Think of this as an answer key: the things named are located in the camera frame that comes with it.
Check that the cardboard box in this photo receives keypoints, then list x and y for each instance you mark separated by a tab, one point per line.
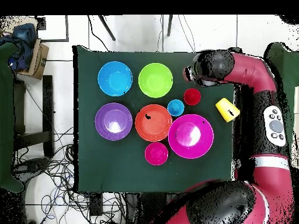
39	60

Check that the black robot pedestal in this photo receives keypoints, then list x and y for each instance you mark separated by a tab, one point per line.
140	207

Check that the large magenta bowl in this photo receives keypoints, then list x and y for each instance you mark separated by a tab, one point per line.
201	144

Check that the orange bowl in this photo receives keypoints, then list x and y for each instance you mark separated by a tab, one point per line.
153	127

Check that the small pink bowl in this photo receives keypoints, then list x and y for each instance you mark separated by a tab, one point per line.
156	153

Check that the dark green table cloth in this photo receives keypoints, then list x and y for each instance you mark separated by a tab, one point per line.
140	175

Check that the black chair base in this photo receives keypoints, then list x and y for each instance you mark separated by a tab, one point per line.
32	165

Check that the blue bowl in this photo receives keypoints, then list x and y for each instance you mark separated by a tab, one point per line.
115	78

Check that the black power adapter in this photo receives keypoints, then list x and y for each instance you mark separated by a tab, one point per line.
96	205

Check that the blue cup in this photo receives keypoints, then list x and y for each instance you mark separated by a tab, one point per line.
176	107

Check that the black framed board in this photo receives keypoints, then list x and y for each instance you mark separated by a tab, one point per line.
67	28

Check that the yellow cup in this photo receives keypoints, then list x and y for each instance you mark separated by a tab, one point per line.
225	108

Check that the red cup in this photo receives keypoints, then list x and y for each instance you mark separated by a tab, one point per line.
192	96

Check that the green cloth side table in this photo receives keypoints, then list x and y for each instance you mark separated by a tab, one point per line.
5	116
287	70

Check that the green bowl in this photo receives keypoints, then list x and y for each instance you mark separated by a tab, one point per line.
155	80

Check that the black tripod leg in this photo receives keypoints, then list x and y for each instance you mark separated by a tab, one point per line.
169	25
107	28

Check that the black stool frame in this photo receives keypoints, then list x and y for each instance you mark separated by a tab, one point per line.
48	105

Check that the purple bowl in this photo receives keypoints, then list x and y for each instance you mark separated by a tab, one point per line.
113	121

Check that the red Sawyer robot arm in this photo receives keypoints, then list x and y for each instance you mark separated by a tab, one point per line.
252	70

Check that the blue fabric bag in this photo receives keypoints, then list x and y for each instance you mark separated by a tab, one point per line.
24	44

